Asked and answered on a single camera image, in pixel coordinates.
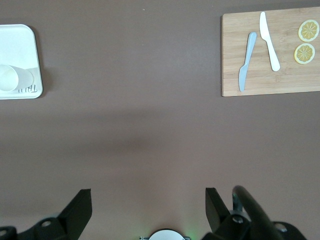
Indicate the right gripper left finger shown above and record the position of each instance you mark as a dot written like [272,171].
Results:
[75,215]

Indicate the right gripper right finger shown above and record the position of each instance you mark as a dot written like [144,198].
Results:
[215,212]

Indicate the white plastic cup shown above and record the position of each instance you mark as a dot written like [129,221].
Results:
[10,77]

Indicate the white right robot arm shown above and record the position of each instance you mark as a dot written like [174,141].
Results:
[166,236]

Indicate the wooden cutting board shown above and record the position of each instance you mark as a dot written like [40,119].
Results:
[280,80]

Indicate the grey plastic knife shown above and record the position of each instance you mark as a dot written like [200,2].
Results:
[247,60]

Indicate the white plastic knife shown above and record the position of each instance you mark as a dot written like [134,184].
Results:
[268,42]

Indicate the beige bear print tray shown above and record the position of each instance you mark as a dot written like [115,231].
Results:
[17,42]

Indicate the yellow lemon slice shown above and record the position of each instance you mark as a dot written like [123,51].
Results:
[304,53]
[309,30]

